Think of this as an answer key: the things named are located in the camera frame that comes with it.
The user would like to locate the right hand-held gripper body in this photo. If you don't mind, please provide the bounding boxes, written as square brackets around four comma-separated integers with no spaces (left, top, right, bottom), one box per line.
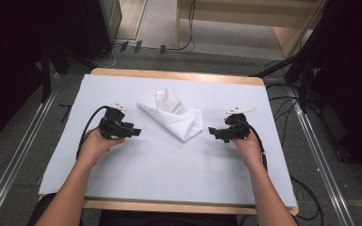
[221,105,257,143]

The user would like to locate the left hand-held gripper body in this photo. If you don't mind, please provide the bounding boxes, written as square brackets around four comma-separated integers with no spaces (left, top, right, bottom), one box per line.
[98,103,136,140]

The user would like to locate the white mesh cloth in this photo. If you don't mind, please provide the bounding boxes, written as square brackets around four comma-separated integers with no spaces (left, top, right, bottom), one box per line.
[137,87,204,143]

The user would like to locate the person's right hand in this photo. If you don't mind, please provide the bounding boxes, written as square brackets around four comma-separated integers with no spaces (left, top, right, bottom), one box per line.
[231,129,265,168]

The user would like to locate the person's left hand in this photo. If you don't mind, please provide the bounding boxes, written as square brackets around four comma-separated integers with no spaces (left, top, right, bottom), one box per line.
[77,126,126,166]

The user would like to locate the pale blue table mat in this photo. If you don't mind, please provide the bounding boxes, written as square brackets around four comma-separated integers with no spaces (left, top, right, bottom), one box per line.
[38,73,298,208]

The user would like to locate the wooden table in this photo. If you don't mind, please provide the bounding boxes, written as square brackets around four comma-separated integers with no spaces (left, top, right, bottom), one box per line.
[38,67,300,217]

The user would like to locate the black metal stand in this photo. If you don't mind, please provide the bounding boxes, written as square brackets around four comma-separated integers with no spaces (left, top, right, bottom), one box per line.
[248,46,317,115]

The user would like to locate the person's dark clothing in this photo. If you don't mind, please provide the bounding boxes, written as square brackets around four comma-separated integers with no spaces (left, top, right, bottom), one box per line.
[27,192,260,226]

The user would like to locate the black cabinet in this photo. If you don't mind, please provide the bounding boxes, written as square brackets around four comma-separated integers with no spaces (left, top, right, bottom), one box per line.
[77,0,123,61]

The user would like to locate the light wooden furniture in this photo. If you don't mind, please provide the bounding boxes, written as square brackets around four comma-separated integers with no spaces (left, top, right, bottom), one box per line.
[174,0,328,59]

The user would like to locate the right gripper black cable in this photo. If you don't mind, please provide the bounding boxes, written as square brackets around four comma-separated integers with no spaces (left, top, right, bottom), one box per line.
[237,118,324,221]

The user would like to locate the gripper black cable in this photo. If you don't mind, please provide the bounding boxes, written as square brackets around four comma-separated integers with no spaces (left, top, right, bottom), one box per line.
[75,105,111,160]
[237,118,324,221]

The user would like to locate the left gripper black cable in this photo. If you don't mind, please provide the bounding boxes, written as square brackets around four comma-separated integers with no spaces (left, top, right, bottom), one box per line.
[75,105,111,160]

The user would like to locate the black floor cables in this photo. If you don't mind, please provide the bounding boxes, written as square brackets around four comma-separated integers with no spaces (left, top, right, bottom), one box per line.
[264,58,300,149]

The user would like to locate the metal floor rail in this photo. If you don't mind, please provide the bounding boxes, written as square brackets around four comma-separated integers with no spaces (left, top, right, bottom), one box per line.
[286,86,356,226]
[0,89,60,226]

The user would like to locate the hanging black cable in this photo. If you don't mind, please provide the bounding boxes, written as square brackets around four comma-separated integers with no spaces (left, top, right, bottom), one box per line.
[165,0,198,52]

